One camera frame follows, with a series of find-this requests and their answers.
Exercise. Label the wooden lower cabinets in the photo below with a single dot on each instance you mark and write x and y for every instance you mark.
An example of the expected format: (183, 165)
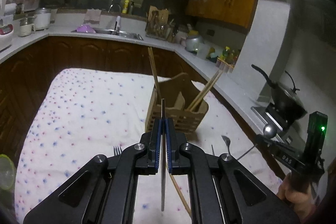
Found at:
(27, 75)

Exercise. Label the yellow detergent bottle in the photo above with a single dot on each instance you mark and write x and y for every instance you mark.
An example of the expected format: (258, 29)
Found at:
(125, 6)

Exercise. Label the person's right hand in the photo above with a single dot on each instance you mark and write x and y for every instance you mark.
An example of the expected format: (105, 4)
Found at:
(302, 202)

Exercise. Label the small steel spoon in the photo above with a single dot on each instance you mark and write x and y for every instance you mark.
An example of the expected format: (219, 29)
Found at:
(269, 132)

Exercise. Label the steel fork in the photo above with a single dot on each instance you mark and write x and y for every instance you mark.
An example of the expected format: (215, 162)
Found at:
(117, 150)

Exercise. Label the black wok with lid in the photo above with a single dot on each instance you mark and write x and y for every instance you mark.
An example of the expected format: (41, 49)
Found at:
(285, 101)

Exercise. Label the white electric pot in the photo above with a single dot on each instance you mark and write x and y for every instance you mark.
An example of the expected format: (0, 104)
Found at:
(42, 19)

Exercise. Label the purple plastic basin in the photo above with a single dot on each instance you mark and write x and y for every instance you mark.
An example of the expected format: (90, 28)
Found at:
(84, 28)

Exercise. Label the chrome sink faucet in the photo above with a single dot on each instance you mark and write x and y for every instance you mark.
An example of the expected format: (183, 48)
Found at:
(117, 23)

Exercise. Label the white rice cooker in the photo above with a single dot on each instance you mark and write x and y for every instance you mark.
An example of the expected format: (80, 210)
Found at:
(7, 31)

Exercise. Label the wooden utensil holder box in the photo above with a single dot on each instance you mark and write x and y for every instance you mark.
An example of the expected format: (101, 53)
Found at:
(178, 93)

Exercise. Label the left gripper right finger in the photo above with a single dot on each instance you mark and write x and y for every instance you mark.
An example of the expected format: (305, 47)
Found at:
(221, 189)

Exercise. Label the dish drying rack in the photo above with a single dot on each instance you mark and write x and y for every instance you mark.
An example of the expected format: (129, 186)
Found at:
(158, 25)

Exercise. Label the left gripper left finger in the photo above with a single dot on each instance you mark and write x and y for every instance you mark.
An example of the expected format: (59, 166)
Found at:
(104, 189)

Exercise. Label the white floral tablecloth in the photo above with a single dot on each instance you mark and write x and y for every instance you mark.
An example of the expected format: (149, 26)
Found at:
(86, 113)

